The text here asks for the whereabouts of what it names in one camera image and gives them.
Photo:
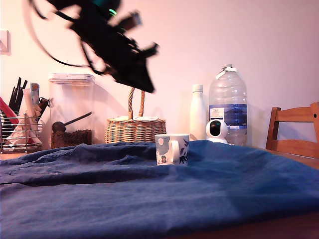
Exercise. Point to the crumpled white wrap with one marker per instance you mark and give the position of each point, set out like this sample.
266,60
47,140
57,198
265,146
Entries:
18,132

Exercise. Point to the blue and orange packet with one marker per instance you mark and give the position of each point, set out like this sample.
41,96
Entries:
35,92

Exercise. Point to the white mug with blue print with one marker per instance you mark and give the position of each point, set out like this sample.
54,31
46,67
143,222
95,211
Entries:
163,152

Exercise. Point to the clear container with white lid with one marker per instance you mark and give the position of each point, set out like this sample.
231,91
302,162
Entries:
72,99

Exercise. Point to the white papers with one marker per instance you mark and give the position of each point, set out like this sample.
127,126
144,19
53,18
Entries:
145,118

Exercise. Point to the blue cloth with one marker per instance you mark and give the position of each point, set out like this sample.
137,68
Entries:
199,199

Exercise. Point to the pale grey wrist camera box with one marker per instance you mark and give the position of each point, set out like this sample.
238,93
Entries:
135,18

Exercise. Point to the small white round camera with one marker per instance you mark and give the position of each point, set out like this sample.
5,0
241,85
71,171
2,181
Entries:
223,129

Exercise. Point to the brown coffee beans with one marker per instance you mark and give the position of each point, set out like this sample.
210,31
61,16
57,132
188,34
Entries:
75,138

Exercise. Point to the red utensil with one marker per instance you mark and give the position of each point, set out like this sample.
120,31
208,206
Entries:
7,109

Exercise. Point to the white insulated bottle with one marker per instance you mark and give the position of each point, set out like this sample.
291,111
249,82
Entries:
198,112

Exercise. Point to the wooden chair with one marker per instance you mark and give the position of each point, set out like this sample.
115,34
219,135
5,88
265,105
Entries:
292,147

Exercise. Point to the large clear water bottle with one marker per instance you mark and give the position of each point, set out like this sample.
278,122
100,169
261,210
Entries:
227,94

